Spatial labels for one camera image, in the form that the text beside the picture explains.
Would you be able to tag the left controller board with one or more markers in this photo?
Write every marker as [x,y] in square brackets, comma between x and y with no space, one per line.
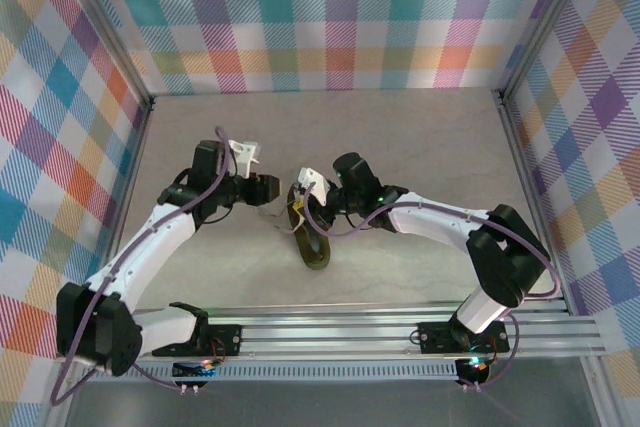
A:
[192,371]

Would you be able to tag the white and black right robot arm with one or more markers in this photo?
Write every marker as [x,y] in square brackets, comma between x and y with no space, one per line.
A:
[480,247]

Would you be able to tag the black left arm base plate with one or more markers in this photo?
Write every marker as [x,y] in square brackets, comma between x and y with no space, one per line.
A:
[225,339]

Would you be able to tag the aluminium corner post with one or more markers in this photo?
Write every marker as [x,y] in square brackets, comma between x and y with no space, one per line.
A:
[545,22]
[107,32]

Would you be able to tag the right controller board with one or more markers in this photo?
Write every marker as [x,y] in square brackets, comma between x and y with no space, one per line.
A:
[474,372]

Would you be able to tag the white shoelace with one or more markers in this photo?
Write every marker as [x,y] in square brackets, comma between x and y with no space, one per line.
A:
[275,219]

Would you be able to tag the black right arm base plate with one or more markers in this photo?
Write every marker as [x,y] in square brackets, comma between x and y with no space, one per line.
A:
[440,337]

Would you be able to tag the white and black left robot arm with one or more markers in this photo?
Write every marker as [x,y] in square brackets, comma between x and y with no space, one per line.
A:
[150,257]

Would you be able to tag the olive green shoe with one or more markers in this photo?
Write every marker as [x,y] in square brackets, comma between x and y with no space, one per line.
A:
[312,247]

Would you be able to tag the aluminium mounting rail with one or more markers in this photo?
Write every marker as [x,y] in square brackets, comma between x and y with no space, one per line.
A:
[350,334]

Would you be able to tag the controller board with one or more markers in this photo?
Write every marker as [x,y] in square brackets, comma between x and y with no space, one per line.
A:
[474,372]
[192,371]

